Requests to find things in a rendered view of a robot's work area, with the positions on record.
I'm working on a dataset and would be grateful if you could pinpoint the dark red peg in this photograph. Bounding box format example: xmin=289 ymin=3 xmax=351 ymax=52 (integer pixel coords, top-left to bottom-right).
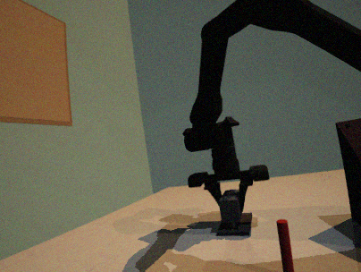
xmin=276 ymin=219 xmax=294 ymax=272

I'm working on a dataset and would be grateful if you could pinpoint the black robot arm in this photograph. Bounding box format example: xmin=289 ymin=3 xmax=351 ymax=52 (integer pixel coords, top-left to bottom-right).
xmin=183 ymin=0 xmax=361 ymax=152

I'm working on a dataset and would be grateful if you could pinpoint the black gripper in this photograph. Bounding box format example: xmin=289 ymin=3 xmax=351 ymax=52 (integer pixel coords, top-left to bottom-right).
xmin=188 ymin=146 xmax=270 ymax=211

